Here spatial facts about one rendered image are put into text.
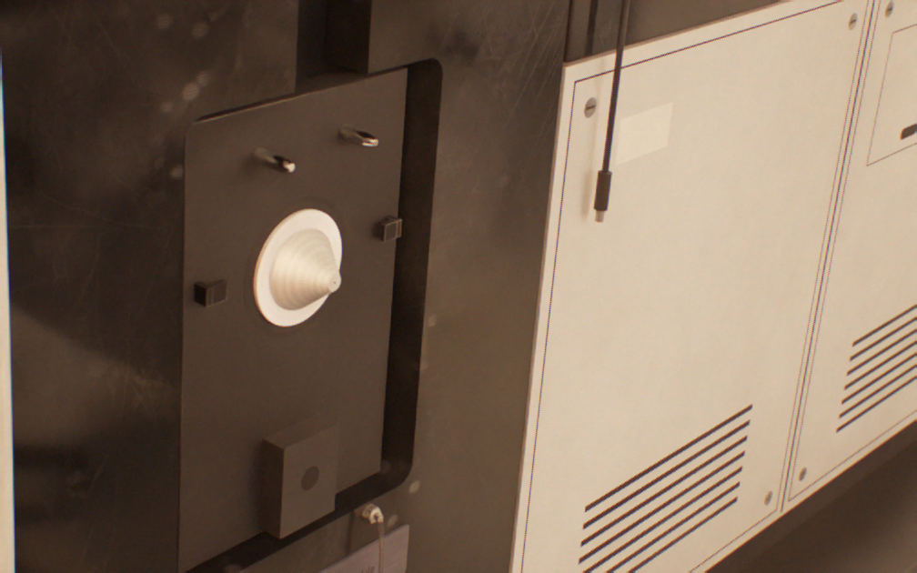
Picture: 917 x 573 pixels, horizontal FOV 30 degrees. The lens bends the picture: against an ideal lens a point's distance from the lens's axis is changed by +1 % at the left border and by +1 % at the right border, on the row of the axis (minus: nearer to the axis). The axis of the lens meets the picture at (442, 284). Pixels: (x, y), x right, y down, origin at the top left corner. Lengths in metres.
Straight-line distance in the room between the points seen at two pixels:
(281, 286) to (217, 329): 0.04
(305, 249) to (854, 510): 0.93
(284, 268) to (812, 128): 0.56
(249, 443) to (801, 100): 0.55
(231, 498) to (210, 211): 0.17
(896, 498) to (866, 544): 0.10
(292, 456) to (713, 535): 0.57
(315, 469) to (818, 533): 0.80
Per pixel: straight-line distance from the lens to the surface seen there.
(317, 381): 0.91
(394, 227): 0.90
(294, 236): 0.85
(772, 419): 1.41
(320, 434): 0.90
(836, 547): 1.61
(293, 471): 0.90
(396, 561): 1.01
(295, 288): 0.85
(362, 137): 0.85
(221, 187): 0.81
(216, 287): 0.82
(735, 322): 1.29
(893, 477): 1.75
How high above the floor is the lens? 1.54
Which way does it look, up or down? 23 degrees down
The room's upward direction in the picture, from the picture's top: 5 degrees clockwise
